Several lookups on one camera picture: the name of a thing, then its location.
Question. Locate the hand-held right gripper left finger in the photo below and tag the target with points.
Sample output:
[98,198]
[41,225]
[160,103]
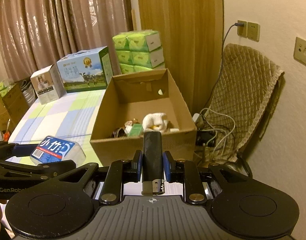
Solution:
[140,165]

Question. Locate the blue milk carton case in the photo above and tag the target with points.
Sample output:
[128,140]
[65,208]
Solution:
[80,75]

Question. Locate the green medicine box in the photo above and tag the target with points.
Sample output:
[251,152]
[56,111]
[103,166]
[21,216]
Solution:
[135,130]

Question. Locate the brown cardboard box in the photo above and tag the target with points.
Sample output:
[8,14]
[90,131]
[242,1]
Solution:
[117,150]

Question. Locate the black electrical box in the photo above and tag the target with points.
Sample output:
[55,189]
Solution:
[205,138]

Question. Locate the white product box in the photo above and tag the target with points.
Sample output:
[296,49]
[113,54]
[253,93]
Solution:
[46,87]

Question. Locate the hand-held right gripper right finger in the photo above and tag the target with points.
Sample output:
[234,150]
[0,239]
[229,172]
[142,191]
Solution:
[166,166]

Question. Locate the chair with quilted cover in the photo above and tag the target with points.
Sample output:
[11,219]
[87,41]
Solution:
[245,92]

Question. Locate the double wall socket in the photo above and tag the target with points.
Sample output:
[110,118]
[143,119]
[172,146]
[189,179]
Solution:
[253,31]

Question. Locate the white sock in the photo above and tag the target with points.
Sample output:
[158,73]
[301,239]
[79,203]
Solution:
[153,121]

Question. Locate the clear floss pick box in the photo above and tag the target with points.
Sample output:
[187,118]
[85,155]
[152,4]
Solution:
[55,150]

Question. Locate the brown cardboard carton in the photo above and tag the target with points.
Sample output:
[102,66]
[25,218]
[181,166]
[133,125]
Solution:
[16,105]

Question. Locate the brown shiny curtain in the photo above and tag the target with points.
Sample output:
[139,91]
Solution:
[55,22]

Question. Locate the dark round tea packet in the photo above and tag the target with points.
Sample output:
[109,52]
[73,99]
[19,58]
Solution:
[119,132]

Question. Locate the stack of green tissue packs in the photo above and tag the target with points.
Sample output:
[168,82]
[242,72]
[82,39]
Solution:
[140,52]

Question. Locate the golden yellow curtain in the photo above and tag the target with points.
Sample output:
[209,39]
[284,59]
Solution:
[188,30]

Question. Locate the silver ribbed metal object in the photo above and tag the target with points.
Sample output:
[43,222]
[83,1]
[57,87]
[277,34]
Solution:
[27,93]

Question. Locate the single wall outlet plate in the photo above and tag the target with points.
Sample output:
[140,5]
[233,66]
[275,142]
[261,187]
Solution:
[303,51]

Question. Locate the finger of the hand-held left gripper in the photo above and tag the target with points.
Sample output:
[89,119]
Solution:
[55,167]
[20,150]

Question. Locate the black lighter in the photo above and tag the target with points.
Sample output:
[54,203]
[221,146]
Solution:
[153,155]

